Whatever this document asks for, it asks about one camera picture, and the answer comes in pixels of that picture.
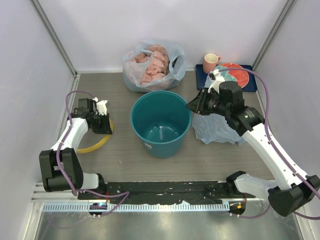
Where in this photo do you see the light blue plastic bag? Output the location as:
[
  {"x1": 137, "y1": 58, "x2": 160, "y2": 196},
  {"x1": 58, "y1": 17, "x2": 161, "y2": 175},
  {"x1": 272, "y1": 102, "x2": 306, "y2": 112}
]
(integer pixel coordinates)
[{"x1": 191, "y1": 72, "x2": 246, "y2": 146}]

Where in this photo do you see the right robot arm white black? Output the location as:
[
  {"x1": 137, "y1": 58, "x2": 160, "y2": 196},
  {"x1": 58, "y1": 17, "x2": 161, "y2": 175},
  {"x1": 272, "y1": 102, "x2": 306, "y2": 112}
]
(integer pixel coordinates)
[{"x1": 186, "y1": 81, "x2": 320, "y2": 217}]

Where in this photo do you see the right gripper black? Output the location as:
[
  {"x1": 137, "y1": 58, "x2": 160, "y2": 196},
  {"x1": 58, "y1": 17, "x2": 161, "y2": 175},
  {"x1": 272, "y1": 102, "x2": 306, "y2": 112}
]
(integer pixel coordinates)
[{"x1": 186, "y1": 86, "x2": 231, "y2": 117}]

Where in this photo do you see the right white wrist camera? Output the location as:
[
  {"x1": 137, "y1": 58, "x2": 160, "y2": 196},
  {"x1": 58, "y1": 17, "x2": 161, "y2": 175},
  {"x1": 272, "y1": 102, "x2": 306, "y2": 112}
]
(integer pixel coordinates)
[{"x1": 208, "y1": 69, "x2": 226, "y2": 93}]

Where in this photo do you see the aluminium frame rail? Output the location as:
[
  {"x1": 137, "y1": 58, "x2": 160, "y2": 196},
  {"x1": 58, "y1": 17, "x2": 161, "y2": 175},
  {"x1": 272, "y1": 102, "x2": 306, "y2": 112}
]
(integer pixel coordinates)
[{"x1": 31, "y1": 180, "x2": 276, "y2": 203}]

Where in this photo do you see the teal trash bin yellow rim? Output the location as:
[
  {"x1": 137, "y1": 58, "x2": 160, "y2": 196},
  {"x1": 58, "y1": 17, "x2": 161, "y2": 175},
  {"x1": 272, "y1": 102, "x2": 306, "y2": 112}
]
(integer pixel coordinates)
[{"x1": 130, "y1": 90, "x2": 192, "y2": 159}]

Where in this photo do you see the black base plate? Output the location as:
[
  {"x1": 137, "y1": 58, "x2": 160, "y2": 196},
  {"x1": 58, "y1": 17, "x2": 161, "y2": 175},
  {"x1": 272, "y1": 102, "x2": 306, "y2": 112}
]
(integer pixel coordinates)
[{"x1": 94, "y1": 181, "x2": 255, "y2": 205}]

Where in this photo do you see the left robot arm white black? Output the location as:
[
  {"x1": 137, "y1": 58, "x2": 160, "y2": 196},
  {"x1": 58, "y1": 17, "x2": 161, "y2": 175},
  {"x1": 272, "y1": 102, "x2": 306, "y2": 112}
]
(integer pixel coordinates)
[{"x1": 39, "y1": 98, "x2": 113, "y2": 200}]

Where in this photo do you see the red blue floral plate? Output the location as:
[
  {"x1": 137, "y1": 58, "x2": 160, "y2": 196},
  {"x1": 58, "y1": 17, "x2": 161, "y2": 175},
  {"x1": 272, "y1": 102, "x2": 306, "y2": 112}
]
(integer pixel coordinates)
[{"x1": 215, "y1": 62, "x2": 250, "y2": 88}]

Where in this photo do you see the pink ceramic mug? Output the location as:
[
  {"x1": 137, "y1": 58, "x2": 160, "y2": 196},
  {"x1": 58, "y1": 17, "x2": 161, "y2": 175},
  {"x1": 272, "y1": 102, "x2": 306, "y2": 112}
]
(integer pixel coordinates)
[{"x1": 202, "y1": 53, "x2": 221, "y2": 74}]

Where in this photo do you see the plastic bag with pink trash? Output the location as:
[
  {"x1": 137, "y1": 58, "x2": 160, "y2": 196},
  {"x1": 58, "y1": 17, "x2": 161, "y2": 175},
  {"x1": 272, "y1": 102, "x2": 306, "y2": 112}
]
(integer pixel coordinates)
[{"x1": 122, "y1": 39, "x2": 187, "y2": 93}]

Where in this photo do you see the white slotted cable duct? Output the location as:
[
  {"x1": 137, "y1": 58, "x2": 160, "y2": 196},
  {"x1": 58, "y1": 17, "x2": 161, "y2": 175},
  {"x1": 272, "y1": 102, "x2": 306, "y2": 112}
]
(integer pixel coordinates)
[{"x1": 42, "y1": 201, "x2": 230, "y2": 214}]

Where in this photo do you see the yellow bin rim ring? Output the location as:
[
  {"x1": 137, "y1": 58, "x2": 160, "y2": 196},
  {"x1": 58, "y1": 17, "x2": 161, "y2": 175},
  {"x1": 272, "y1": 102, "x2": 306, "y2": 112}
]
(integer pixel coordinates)
[{"x1": 76, "y1": 118, "x2": 115, "y2": 154}]

